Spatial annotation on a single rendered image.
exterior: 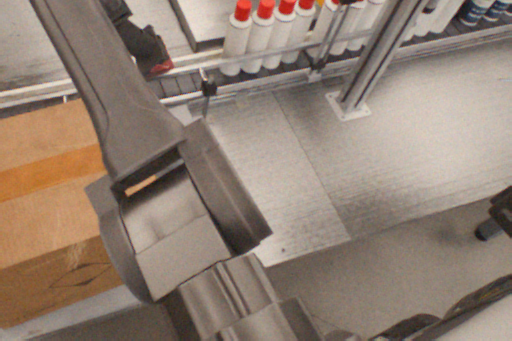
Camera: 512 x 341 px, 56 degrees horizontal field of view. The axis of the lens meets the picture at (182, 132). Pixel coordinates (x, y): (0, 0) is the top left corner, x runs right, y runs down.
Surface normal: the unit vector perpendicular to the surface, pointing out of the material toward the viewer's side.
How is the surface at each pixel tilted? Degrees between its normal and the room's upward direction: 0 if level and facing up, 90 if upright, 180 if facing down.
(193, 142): 27
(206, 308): 31
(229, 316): 14
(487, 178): 0
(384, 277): 0
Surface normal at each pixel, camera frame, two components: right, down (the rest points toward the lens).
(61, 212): 0.07, -0.56
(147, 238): -0.29, -0.39
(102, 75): -0.17, -0.18
